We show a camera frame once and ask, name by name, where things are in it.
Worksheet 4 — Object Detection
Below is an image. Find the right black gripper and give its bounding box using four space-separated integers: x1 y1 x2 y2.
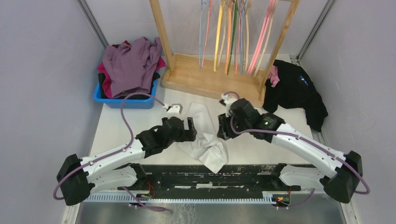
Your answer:
217 111 250 140

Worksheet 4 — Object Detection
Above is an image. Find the white skirt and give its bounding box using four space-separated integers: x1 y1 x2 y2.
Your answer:
177 102 228 174

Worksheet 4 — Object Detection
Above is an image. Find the purple garment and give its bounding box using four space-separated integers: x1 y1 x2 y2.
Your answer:
102 37 163 98

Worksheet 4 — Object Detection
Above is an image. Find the beige wooden hanger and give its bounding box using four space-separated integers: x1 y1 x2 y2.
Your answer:
254 13 274 77

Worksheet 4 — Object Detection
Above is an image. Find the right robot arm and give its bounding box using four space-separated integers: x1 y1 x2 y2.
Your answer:
217 94 370 203

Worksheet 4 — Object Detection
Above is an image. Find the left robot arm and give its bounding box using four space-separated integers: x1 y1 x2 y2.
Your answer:
53 117 197 206

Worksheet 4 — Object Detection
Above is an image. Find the wooden hanger rack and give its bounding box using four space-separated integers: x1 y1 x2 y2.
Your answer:
149 0 299 107

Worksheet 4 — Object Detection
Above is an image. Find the orange hanger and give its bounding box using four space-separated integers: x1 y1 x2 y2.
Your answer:
224 0 233 74

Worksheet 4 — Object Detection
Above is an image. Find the yellow hanger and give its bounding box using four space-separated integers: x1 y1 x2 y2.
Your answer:
213 0 225 72

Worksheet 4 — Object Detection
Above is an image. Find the green hanger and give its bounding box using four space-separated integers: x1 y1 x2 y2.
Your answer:
227 0 239 75

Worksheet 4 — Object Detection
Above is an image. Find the pink hanger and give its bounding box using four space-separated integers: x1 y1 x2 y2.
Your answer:
247 0 276 75

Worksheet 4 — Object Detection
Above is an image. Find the pink garment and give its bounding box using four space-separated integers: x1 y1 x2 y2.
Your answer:
268 65 280 88

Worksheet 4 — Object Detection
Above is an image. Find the black garment pile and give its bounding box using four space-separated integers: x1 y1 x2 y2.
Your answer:
262 59 328 132

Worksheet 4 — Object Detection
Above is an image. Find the blue plastic bin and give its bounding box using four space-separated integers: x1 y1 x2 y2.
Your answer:
93 79 158 109

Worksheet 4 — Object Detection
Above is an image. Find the magenta garment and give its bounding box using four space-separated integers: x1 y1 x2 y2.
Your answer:
97 57 166 99

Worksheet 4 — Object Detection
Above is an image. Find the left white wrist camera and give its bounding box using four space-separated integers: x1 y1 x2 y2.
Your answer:
163 104 183 114

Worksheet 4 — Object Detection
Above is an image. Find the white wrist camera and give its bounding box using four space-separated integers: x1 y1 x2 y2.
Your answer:
219 95 237 117
163 104 183 114

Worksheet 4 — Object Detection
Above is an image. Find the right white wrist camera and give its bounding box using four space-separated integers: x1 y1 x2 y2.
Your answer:
219 95 237 117

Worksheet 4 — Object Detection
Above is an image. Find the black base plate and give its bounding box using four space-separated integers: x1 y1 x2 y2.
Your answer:
128 165 301 199

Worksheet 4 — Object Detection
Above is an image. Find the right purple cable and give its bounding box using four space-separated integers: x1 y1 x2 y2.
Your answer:
222 91 371 209

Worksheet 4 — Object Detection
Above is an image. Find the purple cable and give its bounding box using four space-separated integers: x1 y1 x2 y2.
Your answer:
222 91 371 209
52 92 168 213

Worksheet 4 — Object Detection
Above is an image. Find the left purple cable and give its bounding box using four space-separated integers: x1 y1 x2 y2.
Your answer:
52 92 168 213

